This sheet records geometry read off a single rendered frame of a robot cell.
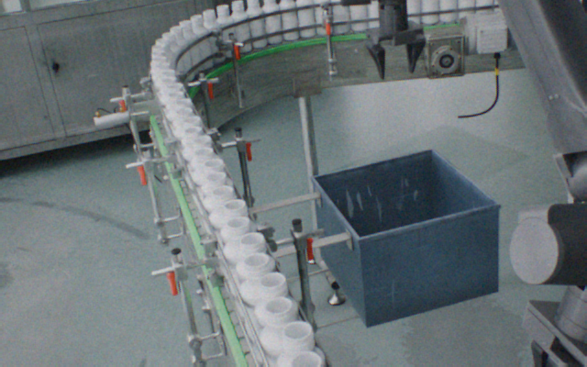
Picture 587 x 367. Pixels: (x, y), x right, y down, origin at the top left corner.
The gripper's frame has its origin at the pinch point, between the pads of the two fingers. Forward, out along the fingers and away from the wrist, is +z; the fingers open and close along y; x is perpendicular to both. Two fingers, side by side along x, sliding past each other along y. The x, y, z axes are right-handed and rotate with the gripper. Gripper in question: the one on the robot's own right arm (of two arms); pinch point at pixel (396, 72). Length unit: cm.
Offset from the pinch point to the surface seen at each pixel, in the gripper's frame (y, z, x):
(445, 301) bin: -1.8, 47.4, 15.7
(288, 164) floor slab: -20, 123, -219
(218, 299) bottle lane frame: 46, 22, 32
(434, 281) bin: 0.4, 41.5, 15.7
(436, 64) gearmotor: -45, 32, -82
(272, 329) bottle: 42, 7, 62
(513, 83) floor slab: -176, 125, -265
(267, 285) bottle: 41, 6, 53
